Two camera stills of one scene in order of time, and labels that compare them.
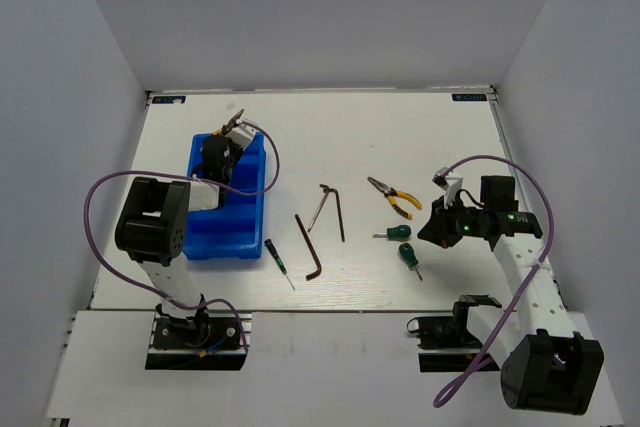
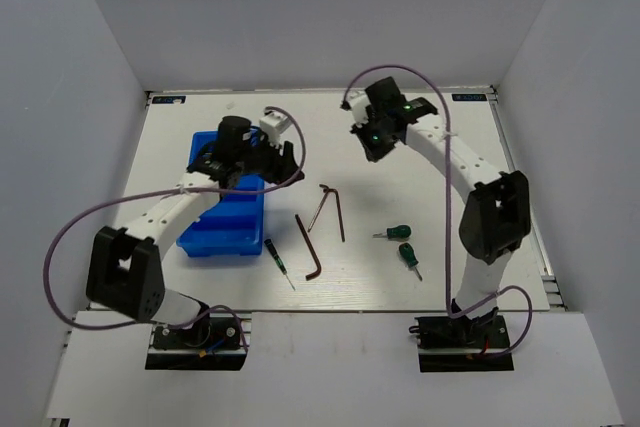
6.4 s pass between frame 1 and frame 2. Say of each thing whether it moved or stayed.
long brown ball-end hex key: stayed
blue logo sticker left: stayed
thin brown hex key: stayed
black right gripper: moved
